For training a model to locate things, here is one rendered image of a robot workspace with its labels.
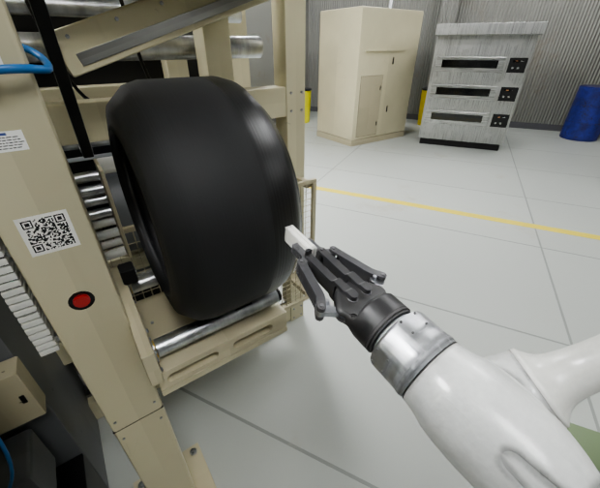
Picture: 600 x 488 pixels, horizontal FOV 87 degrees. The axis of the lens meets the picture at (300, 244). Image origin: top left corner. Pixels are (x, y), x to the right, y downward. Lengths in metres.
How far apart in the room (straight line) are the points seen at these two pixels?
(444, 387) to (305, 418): 1.39
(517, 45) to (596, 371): 5.93
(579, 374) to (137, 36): 1.12
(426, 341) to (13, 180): 0.65
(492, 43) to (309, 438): 5.79
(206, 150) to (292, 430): 1.38
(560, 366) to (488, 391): 0.18
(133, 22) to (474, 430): 1.08
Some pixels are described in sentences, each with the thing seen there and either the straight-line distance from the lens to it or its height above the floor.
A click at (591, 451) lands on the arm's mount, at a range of 1.05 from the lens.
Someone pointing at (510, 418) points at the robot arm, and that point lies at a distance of 0.37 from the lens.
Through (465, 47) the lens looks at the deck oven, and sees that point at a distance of 6.25.
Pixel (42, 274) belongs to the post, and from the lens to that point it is 0.76.
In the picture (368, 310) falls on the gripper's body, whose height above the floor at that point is 1.23.
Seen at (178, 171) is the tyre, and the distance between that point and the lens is 0.57.
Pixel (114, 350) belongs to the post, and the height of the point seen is 0.90.
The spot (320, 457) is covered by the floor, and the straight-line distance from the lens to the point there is 1.65.
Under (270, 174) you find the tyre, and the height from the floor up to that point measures 1.30.
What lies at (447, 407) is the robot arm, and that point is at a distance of 0.37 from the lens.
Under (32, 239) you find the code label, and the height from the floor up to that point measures 1.22.
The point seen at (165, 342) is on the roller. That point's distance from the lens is 0.83.
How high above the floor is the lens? 1.50
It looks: 32 degrees down
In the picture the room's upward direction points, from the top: straight up
